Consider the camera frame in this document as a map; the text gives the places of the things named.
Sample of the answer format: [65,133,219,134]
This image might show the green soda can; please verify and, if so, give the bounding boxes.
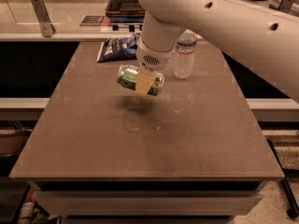
[117,64,164,96]

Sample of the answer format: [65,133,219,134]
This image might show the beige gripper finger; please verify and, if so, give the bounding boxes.
[135,67,156,96]

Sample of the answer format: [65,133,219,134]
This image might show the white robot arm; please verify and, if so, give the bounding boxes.
[136,0,299,101]

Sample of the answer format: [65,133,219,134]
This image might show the metal glass bracket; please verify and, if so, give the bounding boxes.
[278,0,295,14]
[30,0,56,37]

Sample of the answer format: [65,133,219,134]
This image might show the right metal glass bracket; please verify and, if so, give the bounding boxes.
[278,0,295,14]

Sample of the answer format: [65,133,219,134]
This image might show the items on floor shelf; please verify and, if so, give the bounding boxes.
[17,203,61,224]

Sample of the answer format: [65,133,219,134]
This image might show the left metal glass bracket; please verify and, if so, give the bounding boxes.
[30,0,56,37]

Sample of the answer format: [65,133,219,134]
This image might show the blue chip bag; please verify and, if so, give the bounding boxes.
[97,34,139,63]

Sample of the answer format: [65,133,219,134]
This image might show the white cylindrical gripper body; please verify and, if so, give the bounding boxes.
[136,37,172,71]

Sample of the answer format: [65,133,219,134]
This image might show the dark tray stack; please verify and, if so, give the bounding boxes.
[105,0,145,16]

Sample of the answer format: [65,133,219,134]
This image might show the clear plastic water bottle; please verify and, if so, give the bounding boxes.
[173,32,197,79]

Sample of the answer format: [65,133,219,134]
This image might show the table drawer front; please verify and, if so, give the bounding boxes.
[34,191,263,217]

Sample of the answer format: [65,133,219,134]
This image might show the black floor bar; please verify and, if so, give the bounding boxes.
[266,139,299,219]

